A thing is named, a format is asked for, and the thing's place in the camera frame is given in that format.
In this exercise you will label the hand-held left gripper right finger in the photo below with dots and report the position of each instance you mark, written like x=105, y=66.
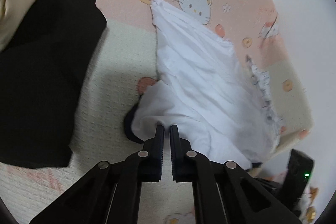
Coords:
x=174, y=153

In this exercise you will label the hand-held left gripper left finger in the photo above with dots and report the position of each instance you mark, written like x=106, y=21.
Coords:
x=158, y=150

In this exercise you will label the white shirt with navy trim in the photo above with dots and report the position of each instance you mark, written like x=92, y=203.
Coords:
x=197, y=82

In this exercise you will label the pink and cream cartoon blanket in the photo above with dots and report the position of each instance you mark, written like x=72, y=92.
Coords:
x=118, y=69

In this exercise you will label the small white printed cloth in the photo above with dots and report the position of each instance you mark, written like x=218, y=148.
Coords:
x=263, y=82

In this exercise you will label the black folded garment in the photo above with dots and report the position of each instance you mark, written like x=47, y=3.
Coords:
x=39, y=82

